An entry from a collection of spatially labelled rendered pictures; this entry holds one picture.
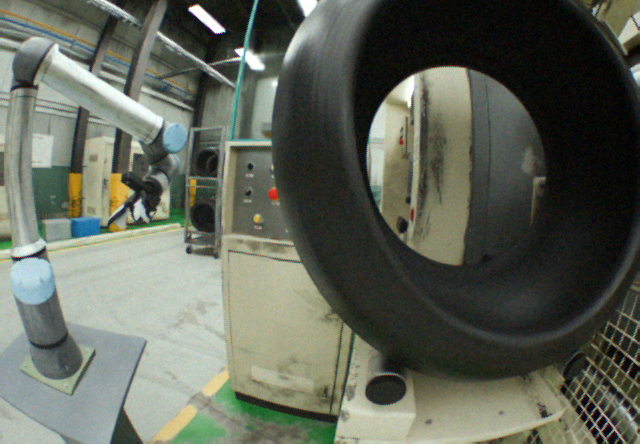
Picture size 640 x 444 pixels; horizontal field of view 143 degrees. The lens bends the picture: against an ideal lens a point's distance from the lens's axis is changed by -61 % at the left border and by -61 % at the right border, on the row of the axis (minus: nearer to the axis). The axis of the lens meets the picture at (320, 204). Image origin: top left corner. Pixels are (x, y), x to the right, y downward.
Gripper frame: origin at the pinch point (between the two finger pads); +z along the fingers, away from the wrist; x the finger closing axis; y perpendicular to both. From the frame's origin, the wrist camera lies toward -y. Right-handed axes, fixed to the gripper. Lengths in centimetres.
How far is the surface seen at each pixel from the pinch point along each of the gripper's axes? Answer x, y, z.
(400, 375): -65, 3, 37
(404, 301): -65, -7, 34
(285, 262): -34, 44, -21
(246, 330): -10, 68, -6
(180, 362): 56, 106, -1
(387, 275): -64, -9, 32
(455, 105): -90, -6, -12
